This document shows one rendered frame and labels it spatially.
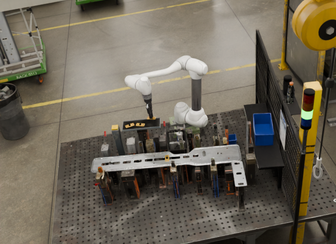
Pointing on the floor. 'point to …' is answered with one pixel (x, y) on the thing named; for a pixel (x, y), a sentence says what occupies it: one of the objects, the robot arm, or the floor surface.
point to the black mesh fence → (264, 64)
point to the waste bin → (12, 113)
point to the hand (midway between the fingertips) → (150, 114)
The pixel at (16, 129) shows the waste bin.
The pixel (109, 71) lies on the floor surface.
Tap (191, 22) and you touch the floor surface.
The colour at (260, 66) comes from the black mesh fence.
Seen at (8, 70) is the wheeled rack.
